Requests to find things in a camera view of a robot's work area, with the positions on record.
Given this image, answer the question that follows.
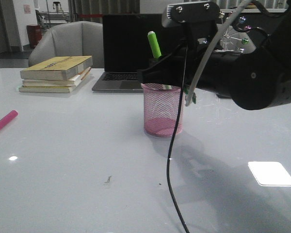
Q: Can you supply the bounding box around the metal cart in background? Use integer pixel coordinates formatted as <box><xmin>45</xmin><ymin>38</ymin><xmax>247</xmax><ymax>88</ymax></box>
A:
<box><xmin>34</xmin><ymin>0</ymin><xmax>70</xmax><ymax>28</ymax></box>

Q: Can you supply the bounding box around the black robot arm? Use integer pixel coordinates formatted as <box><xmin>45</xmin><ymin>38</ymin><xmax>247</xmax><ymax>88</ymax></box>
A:
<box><xmin>148</xmin><ymin>0</ymin><xmax>291</xmax><ymax>110</ymax></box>

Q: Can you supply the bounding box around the bottom yellow book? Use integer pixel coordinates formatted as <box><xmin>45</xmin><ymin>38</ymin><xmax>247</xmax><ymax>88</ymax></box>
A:
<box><xmin>18</xmin><ymin>74</ymin><xmax>90</xmax><ymax>93</ymax></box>

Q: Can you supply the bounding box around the red trash bin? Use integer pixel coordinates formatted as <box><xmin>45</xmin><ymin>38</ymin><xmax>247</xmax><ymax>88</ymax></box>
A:
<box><xmin>26</xmin><ymin>25</ymin><xmax>42</xmax><ymax>49</ymax></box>

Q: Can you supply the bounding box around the top yellow book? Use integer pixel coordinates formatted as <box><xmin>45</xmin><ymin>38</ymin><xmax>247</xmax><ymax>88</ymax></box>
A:
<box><xmin>20</xmin><ymin>55</ymin><xmax>93</xmax><ymax>81</ymax></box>

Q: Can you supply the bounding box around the pink highlighter pen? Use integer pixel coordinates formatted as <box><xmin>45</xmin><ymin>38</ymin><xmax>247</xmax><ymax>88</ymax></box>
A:
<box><xmin>0</xmin><ymin>110</ymin><xmax>18</xmax><ymax>130</ymax></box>

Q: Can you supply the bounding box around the grey open laptop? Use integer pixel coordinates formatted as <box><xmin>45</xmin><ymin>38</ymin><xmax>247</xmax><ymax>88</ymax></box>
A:
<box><xmin>92</xmin><ymin>14</ymin><xmax>162</xmax><ymax>93</ymax></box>

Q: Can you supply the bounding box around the pink mesh pen holder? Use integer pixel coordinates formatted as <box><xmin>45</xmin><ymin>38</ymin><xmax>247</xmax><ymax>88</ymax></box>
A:
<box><xmin>141</xmin><ymin>83</ymin><xmax>181</xmax><ymax>137</ymax></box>

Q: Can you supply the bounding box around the grey cable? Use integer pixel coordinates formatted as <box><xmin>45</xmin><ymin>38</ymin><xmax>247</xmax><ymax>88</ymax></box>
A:
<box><xmin>184</xmin><ymin>0</ymin><xmax>254</xmax><ymax>107</ymax></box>

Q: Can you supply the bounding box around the ferris wheel desk toy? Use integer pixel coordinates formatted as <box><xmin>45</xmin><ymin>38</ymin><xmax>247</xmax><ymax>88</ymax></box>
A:
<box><xmin>198</xmin><ymin>12</ymin><xmax>256</xmax><ymax>53</ymax></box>

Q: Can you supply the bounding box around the green highlighter pen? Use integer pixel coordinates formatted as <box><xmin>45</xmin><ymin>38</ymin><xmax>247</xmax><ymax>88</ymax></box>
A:
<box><xmin>147</xmin><ymin>31</ymin><xmax>162</xmax><ymax>62</ymax></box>

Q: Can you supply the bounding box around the yellow book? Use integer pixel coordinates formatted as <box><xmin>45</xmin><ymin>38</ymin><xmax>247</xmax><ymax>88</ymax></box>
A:
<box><xmin>18</xmin><ymin>74</ymin><xmax>90</xmax><ymax>93</ymax></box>
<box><xmin>20</xmin><ymin>55</ymin><xmax>93</xmax><ymax>81</ymax></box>

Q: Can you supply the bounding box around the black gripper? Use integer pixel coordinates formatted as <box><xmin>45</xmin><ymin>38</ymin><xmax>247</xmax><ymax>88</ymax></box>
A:
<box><xmin>137</xmin><ymin>19</ymin><xmax>219</xmax><ymax>92</ymax></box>

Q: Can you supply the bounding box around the left grey armchair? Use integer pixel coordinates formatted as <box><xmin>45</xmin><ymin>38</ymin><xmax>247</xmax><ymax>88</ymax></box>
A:
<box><xmin>29</xmin><ymin>21</ymin><xmax>104</xmax><ymax>68</ymax></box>

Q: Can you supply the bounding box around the middle white book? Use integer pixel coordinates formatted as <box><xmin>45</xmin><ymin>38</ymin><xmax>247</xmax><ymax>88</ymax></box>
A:
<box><xmin>22</xmin><ymin>67</ymin><xmax>91</xmax><ymax>87</ymax></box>

